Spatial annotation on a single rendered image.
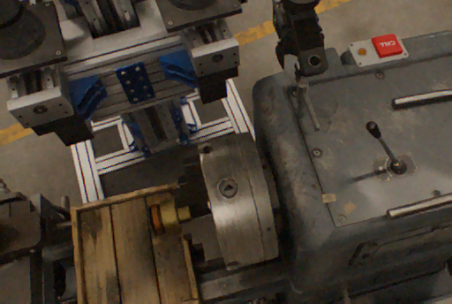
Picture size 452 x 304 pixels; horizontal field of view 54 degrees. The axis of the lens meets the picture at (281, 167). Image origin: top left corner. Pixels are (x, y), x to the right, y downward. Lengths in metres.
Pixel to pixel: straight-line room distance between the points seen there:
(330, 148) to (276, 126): 0.13
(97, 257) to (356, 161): 0.76
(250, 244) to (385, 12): 2.38
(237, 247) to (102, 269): 0.47
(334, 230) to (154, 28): 0.87
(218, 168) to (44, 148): 1.82
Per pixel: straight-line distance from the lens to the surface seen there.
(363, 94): 1.04
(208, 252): 1.01
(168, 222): 1.04
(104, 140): 2.31
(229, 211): 0.92
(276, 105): 1.00
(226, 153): 0.96
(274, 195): 0.98
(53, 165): 2.59
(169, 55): 1.43
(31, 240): 1.25
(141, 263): 1.27
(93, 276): 1.30
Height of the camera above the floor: 2.07
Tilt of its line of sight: 63 degrees down
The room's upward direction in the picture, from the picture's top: 3 degrees clockwise
